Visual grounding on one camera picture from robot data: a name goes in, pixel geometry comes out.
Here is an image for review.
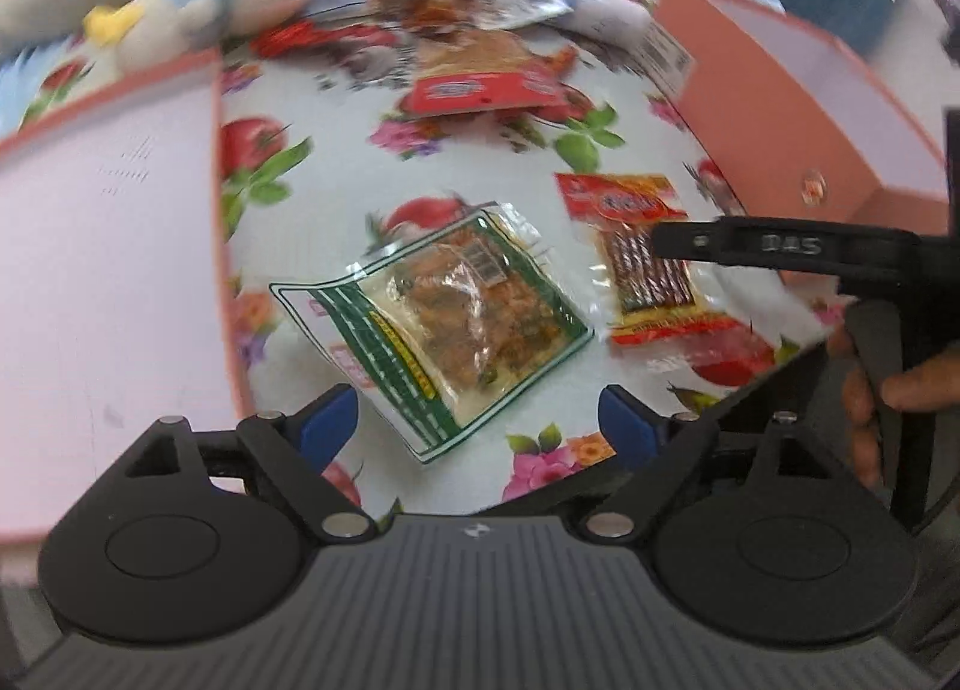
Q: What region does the red spicy strip snack packet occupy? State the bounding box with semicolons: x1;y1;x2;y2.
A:
555;173;739;347

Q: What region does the green clear snack packet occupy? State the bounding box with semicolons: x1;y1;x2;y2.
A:
268;204;594;464

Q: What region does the person's right hand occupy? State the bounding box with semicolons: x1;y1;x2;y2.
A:
841;347;958;487

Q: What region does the pink storage box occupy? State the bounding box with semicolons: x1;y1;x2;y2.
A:
652;0;950;287

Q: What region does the pink box lid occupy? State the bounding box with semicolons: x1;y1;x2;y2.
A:
2;52;251;544

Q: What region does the floral bed sheet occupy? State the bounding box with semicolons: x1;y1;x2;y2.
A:
0;0;850;520

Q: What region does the red orange snack packet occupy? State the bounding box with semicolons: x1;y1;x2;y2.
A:
400;29;566;118

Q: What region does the white blue plush toy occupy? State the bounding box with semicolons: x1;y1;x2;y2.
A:
83;0;311;74

